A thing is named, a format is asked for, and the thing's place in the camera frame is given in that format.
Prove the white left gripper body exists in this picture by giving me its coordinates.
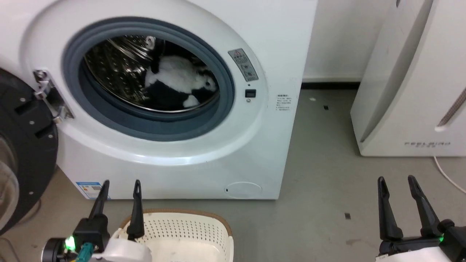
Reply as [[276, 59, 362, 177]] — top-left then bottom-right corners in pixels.
[[43, 229, 153, 262]]

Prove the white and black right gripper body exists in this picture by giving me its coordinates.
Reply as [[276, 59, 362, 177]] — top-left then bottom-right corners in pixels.
[[376, 219, 466, 262]]

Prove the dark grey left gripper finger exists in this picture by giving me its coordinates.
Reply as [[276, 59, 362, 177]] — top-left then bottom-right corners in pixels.
[[126, 179, 145, 241], [74, 180, 110, 252]]

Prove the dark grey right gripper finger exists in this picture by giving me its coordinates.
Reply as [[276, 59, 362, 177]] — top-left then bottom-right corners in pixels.
[[407, 175, 443, 238], [377, 176, 404, 241]]

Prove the black and white panda plush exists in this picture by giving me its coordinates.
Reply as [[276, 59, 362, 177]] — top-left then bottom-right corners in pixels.
[[141, 35, 219, 111]]

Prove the white perforated basket brown rim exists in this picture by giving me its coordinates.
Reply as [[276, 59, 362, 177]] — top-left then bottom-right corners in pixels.
[[119, 209, 234, 262]]

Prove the black round washing machine door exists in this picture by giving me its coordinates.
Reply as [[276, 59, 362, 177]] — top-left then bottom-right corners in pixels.
[[0, 68, 59, 235]]

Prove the white front-load washing machine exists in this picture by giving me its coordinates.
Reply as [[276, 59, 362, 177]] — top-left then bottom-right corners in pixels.
[[0, 0, 318, 201]]

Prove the blue energy label sticker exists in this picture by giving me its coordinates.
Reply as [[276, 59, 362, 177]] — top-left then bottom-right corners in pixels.
[[76, 182, 110, 200]]

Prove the grey rubber door gasket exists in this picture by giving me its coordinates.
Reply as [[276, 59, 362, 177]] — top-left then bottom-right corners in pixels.
[[62, 17, 235, 142]]

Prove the round white drain filter cover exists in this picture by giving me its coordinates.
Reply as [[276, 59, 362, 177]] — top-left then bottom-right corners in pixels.
[[224, 181, 262, 199]]

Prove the white air purifier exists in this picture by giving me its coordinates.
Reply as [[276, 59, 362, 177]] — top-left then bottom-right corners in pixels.
[[350, 0, 466, 157]]

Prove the metal door hinge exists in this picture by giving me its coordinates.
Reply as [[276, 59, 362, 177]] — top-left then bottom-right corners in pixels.
[[33, 70, 74, 124]]

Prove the stainless steel perforated drum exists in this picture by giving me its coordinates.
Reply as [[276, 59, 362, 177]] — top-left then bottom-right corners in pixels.
[[84, 35, 220, 112]]

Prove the small printed text label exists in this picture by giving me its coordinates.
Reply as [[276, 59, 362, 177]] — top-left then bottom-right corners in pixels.
[[276, 94, 292, 111]]

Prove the grey warning sticker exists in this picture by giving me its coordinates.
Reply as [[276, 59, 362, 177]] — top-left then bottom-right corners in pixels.
[[228, 48, 259, 82]]

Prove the teal cable connector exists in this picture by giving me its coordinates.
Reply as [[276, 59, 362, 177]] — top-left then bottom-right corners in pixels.
[[75, 243, 96, 262]]

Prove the white power cable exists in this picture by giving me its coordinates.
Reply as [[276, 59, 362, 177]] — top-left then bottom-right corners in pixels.
[[433, 156, 466, 193]]

